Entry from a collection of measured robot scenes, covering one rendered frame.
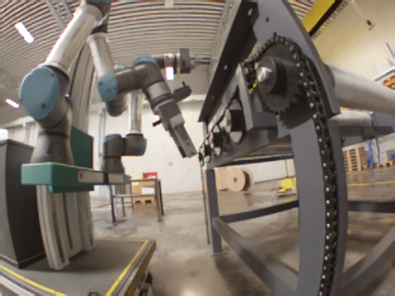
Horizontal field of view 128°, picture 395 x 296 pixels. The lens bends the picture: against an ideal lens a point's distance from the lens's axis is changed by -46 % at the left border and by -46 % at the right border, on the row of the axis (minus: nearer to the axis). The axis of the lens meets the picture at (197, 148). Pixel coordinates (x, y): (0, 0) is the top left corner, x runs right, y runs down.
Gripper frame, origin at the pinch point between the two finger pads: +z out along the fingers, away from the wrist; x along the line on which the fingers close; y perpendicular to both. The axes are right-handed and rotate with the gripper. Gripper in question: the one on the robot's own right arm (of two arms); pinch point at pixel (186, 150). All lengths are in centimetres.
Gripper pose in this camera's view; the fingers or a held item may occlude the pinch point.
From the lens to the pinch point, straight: 49.8
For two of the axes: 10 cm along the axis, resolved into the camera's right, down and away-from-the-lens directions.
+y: -8.7, 4.5, -2.0
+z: 4.6, 8.9, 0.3
